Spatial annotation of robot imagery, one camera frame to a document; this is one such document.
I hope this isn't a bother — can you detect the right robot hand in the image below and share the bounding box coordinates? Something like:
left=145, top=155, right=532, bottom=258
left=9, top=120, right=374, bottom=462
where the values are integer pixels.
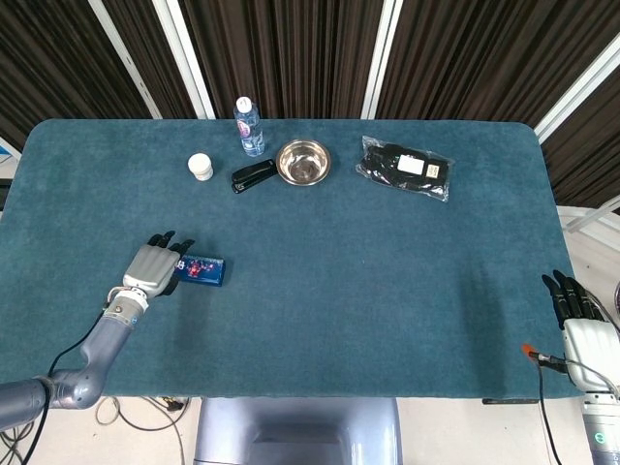
left=541, top=269, right=620, bottom=392

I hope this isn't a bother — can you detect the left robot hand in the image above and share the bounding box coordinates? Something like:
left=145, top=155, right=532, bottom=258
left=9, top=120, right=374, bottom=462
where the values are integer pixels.
left=121, top=231, right=198, bottom=297

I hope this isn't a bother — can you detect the blue rectangular box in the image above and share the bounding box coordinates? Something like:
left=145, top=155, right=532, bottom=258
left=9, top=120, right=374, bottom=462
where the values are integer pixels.
left=172, top=252, right=228, bottom=289

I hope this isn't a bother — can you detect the small white jar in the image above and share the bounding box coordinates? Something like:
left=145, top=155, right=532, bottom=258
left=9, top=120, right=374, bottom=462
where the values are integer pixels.
left=187, top=152, right=214, bottom=182

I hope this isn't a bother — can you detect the black stapler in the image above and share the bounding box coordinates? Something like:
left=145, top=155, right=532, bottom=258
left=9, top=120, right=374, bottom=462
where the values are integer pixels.
left=231, top=158, right=279, bottom=195

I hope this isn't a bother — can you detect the clear water bottle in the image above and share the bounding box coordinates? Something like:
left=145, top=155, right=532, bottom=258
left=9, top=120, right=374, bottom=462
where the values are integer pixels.
left=232, top=96, right=266, bottom=158

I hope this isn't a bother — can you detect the white and blue box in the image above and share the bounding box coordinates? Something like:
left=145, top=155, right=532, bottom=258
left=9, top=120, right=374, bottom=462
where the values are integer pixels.
left=0, top=137, right=23, bottom=169

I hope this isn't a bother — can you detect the stainless steel bowl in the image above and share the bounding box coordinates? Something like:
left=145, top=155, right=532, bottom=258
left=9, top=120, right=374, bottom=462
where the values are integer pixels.
left=275, top=139, right=333, bottom=187

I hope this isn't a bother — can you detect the teal table cloth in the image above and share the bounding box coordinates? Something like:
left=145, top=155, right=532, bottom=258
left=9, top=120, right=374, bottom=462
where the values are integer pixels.
left=0, top=118, right=582, bottom=401

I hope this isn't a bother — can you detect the blue-grey robot torso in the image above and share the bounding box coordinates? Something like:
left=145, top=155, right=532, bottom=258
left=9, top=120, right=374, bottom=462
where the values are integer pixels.
left=193, top=396, right=403, bottom=465

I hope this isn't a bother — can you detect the black garment in plastic bag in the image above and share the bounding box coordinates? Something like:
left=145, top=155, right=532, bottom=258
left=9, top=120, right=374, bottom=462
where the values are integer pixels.
left=356, top=135, right=455, bottom=203

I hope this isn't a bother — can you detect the dark brown pleated curtain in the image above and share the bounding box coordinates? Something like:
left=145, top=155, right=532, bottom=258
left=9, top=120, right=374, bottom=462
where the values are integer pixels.
left=0, top=0, right=620, bottom=209

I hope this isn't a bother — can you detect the black cable with orange tip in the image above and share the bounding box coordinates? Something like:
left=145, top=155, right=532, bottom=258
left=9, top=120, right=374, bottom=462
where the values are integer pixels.
left=521, top=342, right=568, bottom=465

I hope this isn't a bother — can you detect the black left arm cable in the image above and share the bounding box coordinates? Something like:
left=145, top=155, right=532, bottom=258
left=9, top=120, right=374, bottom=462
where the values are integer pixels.
left=21, top=302, right=110, bottom=465

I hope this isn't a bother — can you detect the white metal frame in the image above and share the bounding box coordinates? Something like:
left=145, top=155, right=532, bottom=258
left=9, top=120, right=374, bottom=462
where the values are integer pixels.
left=556, top=196, right=620, bottom=243

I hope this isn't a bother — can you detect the grey looped floor cable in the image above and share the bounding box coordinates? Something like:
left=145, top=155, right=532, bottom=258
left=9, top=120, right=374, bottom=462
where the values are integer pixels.
left=95, top=395, right=190, bottom=432

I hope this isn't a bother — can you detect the white frame post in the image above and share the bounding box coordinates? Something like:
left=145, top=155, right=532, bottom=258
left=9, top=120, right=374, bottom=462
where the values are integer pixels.
left=88, top=0, right=163, bottom=120
left=534, top=32, right=620, bottom=144
left=151, top=0, right=216, bottom=120
left=359, top=0, right=404, bottom=120

